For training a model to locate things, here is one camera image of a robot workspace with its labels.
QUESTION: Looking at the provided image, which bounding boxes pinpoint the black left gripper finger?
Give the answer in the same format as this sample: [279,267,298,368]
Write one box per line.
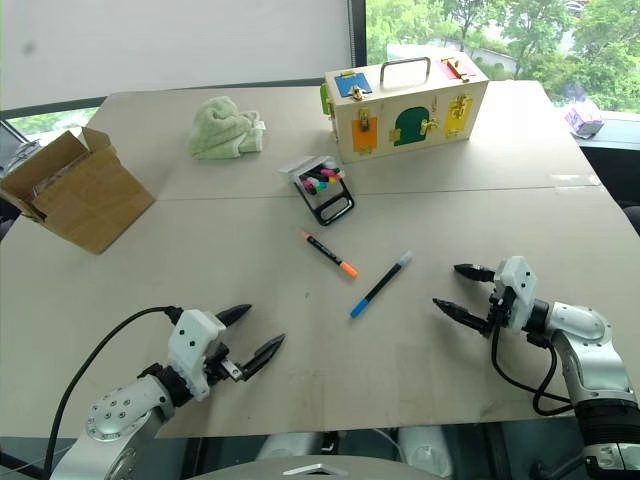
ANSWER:
[215,303,253,329]
[239,333,288,384]

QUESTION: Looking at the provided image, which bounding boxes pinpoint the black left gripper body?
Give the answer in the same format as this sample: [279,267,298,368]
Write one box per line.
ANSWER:
[202,339,252,387]

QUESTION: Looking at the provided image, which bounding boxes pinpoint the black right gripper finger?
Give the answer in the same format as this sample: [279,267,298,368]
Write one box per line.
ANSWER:
[431,297,491,337]
[453,262,497,286]

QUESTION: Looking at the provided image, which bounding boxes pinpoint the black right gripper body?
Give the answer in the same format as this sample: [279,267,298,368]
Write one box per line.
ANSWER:
[482,269,511,341]

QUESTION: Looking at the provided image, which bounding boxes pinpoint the blue ended black marker pen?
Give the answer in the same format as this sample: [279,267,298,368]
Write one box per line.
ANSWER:
[348,250,415,320]

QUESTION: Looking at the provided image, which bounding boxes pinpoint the orange capped black marker pen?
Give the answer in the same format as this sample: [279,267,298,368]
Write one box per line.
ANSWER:
[298,229,361,282]

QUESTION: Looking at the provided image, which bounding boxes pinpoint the black marker holder case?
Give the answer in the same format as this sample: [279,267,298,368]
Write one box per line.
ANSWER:
[278,155,357,228]

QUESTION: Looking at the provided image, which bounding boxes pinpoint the open brown cardboard box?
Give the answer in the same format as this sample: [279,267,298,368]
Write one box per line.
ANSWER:
[0,126,157,256]

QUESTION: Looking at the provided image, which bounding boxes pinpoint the wooden lock box with latches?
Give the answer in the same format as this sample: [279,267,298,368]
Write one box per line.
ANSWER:
[319,56,491,166]

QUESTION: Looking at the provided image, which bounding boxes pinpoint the white rounded shape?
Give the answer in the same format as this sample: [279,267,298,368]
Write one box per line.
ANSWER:
[396,426,454,477]

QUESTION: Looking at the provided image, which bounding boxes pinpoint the light green towel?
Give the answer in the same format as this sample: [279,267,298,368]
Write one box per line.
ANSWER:
[185,95,267,162]

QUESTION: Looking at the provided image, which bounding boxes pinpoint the purple and white packet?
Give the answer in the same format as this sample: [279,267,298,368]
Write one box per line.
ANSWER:
[563,96,607,139]

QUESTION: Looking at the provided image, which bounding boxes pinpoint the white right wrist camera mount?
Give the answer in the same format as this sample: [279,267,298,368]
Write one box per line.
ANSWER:
[492,255,539,336]

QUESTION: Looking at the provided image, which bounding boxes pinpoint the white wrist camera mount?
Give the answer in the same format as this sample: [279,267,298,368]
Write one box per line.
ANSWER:
[167,309,228,402]
[492,255,539,336]

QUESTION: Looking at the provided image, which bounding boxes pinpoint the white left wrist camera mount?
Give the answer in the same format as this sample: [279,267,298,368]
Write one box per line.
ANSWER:
[167,309,228,402]

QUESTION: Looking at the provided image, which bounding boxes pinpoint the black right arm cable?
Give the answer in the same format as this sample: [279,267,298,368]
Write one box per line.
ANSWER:
[489,319,581,417]

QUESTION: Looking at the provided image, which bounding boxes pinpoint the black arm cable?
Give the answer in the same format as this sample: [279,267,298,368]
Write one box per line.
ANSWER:
[42,305,181,479]
[489,319,581,417]

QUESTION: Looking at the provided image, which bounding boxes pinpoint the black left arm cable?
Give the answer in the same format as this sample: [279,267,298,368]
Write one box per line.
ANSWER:
[42,305,181,479]

